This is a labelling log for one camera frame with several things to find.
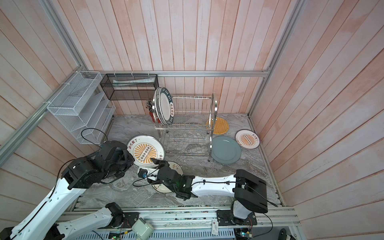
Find cream plate red berry pattern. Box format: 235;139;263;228
152;162;184;194

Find white green box device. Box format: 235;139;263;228
132;218;154;240

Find large orange sunburst plate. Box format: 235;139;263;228
127;135;166;168

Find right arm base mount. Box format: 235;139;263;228
216;210;257;226

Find utensils in red cup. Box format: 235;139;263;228
146;100;153;114

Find white plate cloud line pattern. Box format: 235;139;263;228
152;88;161;123

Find stainless steel dish rack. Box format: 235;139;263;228
155;95;218;162

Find white wire mesh shelf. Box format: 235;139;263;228
48;71;116;146

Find black mesh wall basket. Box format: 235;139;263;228
100;73;159;101

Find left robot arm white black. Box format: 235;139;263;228
1;141;135;240

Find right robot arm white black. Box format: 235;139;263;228
138;159;269;220

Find small orange sunburst plate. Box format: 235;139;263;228
235;129;261;150

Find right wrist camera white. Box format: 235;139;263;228
138;168;159;183

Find white plate green text rim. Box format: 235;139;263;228
156;88;175;125

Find red utensil cup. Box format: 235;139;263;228
149;109;156;123

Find yellow woven round trivet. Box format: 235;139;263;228
213;117;229;135

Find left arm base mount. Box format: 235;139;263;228
105;202;140;228

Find grey green plain plate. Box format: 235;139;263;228
212;136;242;165

